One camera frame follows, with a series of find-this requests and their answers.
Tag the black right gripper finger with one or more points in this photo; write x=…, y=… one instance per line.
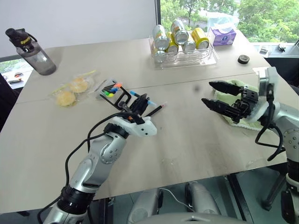
x=217, y=106
x=224, y=87

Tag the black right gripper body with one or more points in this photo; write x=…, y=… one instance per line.
x=245, y=105

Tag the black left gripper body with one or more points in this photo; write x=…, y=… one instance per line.
x=130, y=112

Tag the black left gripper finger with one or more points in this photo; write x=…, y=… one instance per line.
x=144, y=101
x=136, y=105

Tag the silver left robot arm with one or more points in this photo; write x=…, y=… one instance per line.
x=93, y=168

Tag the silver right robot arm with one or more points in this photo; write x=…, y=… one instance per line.
x=289, y=121

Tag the pen with blue tip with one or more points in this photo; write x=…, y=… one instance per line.
x=133, y=93

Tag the black pen with pink tip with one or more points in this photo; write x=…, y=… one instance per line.
x=157, y=109

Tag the clear pack of coloured pens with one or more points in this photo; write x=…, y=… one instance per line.
x=108, y=89

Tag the light green towel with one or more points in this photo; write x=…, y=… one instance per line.
x=250, y=126

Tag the black tape roll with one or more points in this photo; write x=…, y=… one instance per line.
x=243, y=58

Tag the clear acrylic can rack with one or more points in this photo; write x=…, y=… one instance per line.
x=187, y=61

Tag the purple tissue box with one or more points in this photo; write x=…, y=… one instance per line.
x=222, y=37

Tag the small dark sill object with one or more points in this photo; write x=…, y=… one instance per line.
x=281, y=47
x=264, y=50

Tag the black chair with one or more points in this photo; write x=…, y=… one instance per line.
x=285, y=67

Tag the round yellow bun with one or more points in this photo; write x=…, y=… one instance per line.
x=80, y=84
x=66, y=98

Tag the silver and yellow drink can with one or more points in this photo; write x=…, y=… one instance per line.
x=178, y=30
x=160, y=36

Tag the clear plastic bun bag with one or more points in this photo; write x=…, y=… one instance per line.
x=58, y=89

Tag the black table leg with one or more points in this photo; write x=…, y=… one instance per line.
x=107, y=211
x=236, y=196

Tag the grey rounded robot body shell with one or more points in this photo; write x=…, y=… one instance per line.
x=143, y=206
x=202, y=198

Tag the grey water bottle black lid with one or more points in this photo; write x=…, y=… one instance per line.
x=35, y=56

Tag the grey robot torso shell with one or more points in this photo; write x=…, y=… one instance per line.
x=187, y=219

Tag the small orange sill object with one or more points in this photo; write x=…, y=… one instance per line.
x=17, y=74

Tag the small dark flat object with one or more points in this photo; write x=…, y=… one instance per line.
x=14, y=81

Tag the dark chair back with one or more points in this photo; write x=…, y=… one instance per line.
x=5, y=102

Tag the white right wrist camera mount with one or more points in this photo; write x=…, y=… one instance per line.
x=261, y=111

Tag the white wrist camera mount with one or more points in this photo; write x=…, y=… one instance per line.
x=261, y=111
x=142, y=129

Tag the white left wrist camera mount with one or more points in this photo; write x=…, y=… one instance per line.
x=142, y=129

